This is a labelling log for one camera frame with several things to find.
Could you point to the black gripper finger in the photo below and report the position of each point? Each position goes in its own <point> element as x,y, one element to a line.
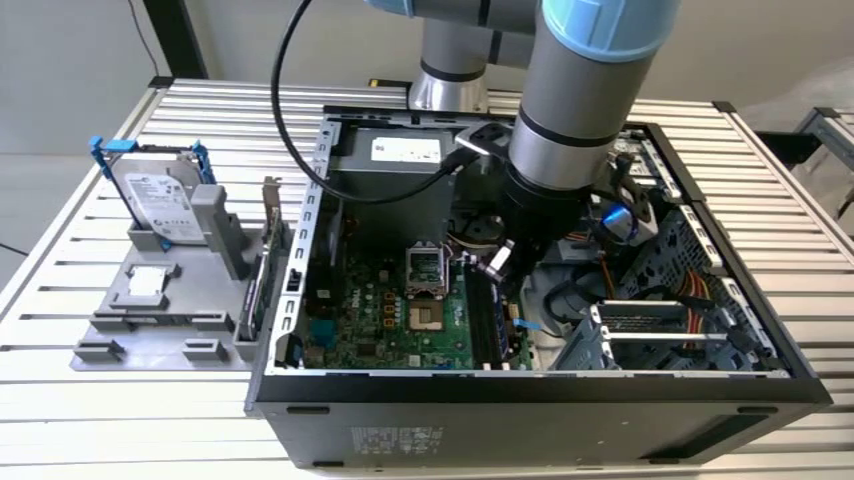
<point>501,260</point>

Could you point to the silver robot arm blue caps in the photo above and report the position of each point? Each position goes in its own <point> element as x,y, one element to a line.
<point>575,100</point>

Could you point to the black motherboard RAM slot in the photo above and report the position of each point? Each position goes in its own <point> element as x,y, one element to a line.
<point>474,320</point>
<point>485,325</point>

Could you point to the CPU socket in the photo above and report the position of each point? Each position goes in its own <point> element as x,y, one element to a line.
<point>428,317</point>

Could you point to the grey power supply unit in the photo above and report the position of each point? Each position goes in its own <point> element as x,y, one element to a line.
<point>394,225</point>

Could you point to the green motherboard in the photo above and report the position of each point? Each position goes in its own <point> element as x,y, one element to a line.
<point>374,320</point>

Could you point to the perforated metal disk bay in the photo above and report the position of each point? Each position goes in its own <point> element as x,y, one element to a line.
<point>641,315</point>

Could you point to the black case fan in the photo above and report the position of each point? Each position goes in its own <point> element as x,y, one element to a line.
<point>330,250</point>

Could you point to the black open PC case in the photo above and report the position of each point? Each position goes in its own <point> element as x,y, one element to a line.
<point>535,430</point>

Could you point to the graphics card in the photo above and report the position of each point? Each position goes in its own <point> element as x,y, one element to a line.
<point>270,270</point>

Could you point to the yellow black plug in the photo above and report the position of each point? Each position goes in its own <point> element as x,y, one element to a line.
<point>377,82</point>

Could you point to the grey metal side table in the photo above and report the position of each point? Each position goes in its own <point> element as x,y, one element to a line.
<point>828,165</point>

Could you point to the grey plastic parts rack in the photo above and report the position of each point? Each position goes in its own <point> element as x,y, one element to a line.
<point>201,290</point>

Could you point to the hard disk in blue carrier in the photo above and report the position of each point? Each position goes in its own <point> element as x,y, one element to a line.
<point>161,200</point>

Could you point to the silver CPU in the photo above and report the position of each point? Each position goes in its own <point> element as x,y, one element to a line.
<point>148,282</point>

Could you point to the silver blue wrist camera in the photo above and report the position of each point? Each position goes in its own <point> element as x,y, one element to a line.
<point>624,225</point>

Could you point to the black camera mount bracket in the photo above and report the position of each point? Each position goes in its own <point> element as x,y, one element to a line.
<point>490,132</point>
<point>631,187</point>

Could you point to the black metal frame post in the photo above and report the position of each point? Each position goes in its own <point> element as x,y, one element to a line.
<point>181,35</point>

